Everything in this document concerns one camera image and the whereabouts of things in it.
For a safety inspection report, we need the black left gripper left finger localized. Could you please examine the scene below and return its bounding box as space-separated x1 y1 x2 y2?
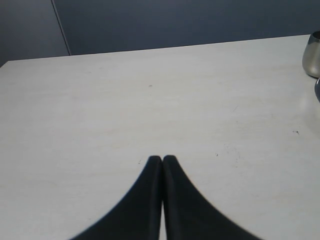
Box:
73 155 162 240

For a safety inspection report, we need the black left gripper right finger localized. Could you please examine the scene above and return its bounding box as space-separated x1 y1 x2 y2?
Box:
162 155 258 240

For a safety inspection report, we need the metal bowl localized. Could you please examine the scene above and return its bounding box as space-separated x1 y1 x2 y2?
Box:
314 78 320 102

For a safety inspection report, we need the stainless steel cup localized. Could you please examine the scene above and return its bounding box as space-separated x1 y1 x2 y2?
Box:
302 31 320 78

